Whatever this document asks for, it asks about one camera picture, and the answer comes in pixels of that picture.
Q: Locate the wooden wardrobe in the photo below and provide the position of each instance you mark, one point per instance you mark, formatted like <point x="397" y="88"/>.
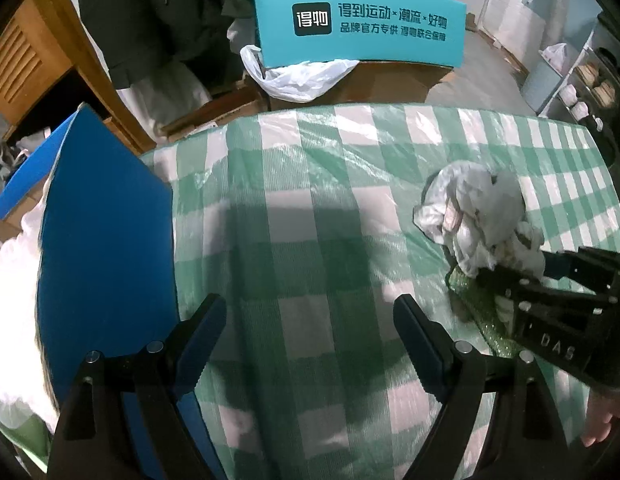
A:
<point x="34" y="60"/>

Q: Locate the green checked tablecloth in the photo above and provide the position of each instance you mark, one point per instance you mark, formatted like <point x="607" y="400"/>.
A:
<point x="310" y="210"/>

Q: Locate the pile of grey clothes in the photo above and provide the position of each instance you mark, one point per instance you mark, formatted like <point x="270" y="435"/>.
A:
<point x="4" y="160"/>

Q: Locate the plain white plastic bag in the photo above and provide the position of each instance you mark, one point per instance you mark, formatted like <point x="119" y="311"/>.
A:
<point x="14" y="290"/>

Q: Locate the teal box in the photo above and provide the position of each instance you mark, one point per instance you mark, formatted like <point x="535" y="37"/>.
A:
<point x="360" y="25"/>

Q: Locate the metal shelf rack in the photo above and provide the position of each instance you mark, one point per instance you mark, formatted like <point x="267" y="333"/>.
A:
<point x="600" y="75"/>

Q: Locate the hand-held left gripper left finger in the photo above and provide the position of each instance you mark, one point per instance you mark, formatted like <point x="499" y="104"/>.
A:
<point x="199" y="345"/>

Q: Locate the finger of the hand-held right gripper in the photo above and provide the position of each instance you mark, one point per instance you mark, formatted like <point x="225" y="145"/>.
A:
<point x="580" y="262"/>
<point x="540" y="294"/>

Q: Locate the person's right hand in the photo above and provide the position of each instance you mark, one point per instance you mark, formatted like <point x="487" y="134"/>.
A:
<point x="597" y="420"/>

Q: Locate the small white plastic bag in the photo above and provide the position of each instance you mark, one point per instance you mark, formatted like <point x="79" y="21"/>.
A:
<point x="555" y="57"/>

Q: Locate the white garment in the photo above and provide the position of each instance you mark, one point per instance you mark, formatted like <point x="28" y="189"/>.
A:
<point x="164" y="95"/>

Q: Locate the small brown cardboard box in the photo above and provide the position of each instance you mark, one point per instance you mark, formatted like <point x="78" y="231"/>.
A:
<point x="214" y="112"/>

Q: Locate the black hanging coat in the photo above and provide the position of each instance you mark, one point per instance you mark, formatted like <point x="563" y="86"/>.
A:
<point x="149" y="15"/>

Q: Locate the light blue cabinet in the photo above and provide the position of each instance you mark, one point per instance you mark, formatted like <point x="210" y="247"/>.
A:
<point x="540" y="85"/>

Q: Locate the blue cardboard box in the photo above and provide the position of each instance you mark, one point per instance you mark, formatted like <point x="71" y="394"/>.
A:
<point x="104" y="260"/>

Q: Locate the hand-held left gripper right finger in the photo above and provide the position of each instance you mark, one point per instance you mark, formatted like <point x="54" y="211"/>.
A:
<point x="420" y="342"/>

